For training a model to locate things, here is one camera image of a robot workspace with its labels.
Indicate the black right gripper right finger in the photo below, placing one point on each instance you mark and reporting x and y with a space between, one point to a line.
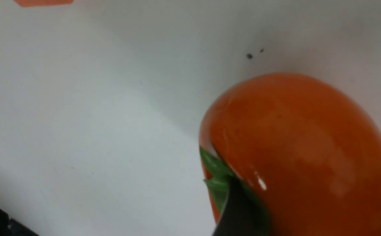
237 218

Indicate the orange foam cube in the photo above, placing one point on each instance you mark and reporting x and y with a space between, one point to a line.
42 3

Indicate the orange persimmon green calyx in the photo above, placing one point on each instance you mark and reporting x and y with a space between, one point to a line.
309 155

